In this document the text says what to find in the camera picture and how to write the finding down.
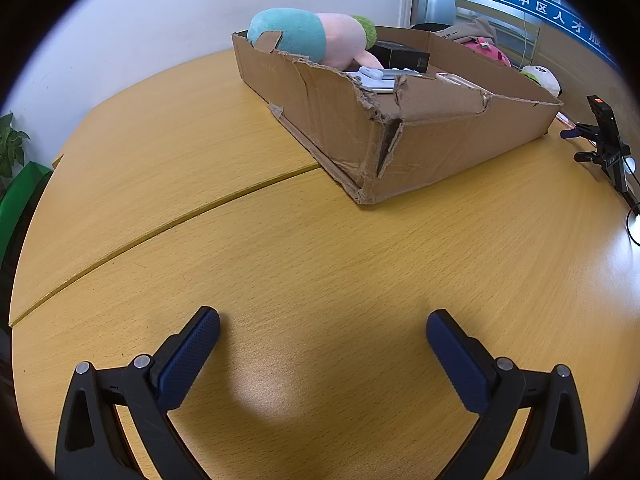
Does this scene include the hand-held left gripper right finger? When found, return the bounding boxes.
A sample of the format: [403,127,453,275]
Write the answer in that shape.
[426,309,591,480]

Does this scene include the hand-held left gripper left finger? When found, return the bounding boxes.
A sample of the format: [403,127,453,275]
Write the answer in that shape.
[54,306,222,480]

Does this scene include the torn cardboard box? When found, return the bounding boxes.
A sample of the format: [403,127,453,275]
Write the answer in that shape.
[231,26,565,206]

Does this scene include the cream clear phone case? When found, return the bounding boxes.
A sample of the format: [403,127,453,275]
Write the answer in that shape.
[435,72,482,92]

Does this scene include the pale lavender phone stand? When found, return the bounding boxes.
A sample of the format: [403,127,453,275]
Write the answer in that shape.
[346,66,423,94]

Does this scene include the wooden desktop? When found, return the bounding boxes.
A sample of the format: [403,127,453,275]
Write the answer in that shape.
[9,47,640,480]

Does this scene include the green bench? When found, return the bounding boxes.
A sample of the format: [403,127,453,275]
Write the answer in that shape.
[0,161,53,261]

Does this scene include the black tripod with device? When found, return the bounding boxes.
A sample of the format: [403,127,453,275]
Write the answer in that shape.
[560,95,632,193]

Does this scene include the large potted green plant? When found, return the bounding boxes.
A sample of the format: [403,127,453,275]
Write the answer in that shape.
[0,112,31,178]

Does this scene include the white and green plush toy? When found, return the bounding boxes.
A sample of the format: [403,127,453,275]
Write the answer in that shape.
[520,64,562,97]

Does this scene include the black rectangular box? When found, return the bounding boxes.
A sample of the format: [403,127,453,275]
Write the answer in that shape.
[370,42,431,73]

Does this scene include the grey cloth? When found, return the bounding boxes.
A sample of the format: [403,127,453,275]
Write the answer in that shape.
[435,16,498,46]

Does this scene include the teal and pink plush toy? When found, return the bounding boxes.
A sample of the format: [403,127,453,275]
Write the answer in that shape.
[248,8,383,70]

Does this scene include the black cable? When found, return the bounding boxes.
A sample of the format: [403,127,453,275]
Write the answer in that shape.
[624,160,640,247]

